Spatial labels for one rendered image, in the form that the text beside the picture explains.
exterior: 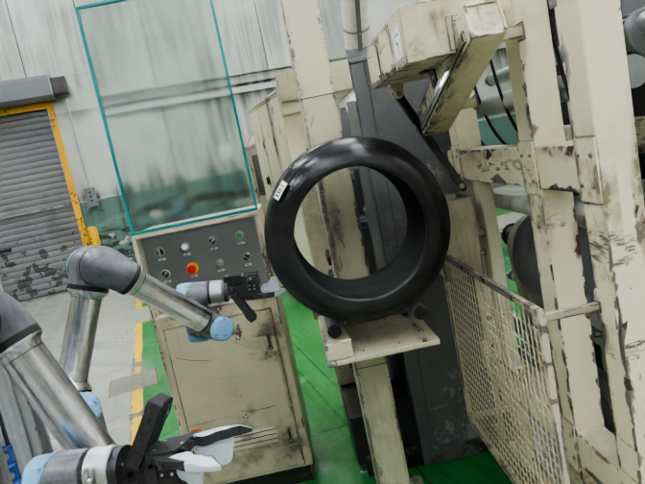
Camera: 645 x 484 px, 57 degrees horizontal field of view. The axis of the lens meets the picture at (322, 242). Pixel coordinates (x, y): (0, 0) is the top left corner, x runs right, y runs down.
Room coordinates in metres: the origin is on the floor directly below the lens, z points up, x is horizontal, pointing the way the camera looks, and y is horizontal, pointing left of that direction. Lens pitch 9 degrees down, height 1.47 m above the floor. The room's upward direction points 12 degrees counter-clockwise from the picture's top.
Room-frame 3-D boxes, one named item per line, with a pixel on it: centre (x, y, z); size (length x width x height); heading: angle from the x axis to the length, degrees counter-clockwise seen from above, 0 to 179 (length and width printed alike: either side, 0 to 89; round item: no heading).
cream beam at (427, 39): (1.90, -0.42, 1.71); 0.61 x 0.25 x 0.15; 2
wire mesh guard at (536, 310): (1.80, -0.45, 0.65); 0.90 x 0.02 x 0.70; 2
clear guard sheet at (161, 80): (2.57, 0.52, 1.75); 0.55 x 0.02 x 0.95; 92
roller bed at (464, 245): (2.25, -0.49, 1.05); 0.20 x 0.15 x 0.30; 2
